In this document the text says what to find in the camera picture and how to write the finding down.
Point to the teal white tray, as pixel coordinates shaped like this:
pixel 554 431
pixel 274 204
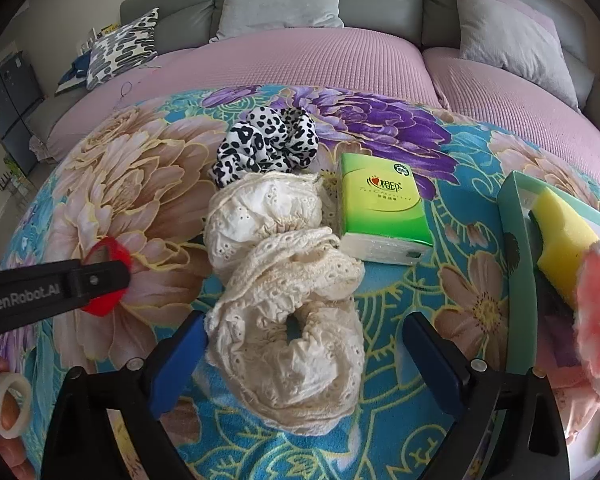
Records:
pixel 512 270

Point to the dark cabinet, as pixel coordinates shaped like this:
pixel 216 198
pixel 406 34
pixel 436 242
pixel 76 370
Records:
pixel 10 110

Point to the grey pink cushion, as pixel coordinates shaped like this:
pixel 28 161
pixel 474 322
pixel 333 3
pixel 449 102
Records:
pixel 505 35

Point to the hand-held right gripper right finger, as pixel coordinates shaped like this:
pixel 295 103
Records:
pixel 435 360

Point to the black white spotted scrunchie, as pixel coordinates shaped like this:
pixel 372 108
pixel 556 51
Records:
pixel 260 140

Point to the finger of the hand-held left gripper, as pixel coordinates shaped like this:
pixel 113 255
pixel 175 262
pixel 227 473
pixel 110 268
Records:
pixel 100 280

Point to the floral blanket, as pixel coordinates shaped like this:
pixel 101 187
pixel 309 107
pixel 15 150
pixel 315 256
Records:
pixel 130 160

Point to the beige masking tape roll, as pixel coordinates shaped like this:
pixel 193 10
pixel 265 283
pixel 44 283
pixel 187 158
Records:
pixel 26 405

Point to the black white patterned cushion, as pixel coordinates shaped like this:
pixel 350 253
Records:
pixel 120 50

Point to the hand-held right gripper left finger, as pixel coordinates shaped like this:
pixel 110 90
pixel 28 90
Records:
pixel 180 360

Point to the yellow black book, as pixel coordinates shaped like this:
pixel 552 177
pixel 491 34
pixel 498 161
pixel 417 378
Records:
pixel 106 30

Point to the small cream lace scrunchie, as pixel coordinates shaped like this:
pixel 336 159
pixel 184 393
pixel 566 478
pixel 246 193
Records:
pixel 260 220

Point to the person's left hand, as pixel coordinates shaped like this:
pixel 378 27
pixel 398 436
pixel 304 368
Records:
pixel 15 460

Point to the red tape roll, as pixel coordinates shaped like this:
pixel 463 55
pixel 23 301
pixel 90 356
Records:
pixel 100 307

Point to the blue cloth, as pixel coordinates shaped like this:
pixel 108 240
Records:
pixel 77 67

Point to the green tissue pack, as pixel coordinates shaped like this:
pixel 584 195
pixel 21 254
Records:
pixel 380 200

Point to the pink sofa cover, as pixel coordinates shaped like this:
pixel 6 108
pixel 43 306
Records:
pixel 330 60

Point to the large cream lace scrunchie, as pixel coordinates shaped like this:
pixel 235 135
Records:
pixel 280 375

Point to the yellow sponge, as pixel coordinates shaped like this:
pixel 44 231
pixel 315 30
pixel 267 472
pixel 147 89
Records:
pixel 560 240

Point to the plain grey cushion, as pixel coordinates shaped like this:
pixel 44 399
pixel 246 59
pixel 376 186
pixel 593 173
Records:
pixel 280 0

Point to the grey sofa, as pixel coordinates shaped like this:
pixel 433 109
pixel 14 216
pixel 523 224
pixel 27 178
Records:
pixel 380 0

